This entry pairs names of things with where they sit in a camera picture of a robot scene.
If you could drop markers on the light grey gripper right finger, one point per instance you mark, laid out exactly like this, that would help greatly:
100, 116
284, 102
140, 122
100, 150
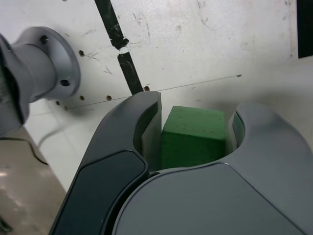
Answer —
220, 203

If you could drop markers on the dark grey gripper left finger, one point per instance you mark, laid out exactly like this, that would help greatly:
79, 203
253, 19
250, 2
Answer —
105, 191

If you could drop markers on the green cube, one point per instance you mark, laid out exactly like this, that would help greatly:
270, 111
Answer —
193, 137

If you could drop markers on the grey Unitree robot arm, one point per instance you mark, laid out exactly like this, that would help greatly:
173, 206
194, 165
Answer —
46, 66

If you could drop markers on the black tape strip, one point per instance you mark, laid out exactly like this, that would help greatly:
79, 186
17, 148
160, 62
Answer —
129, 71

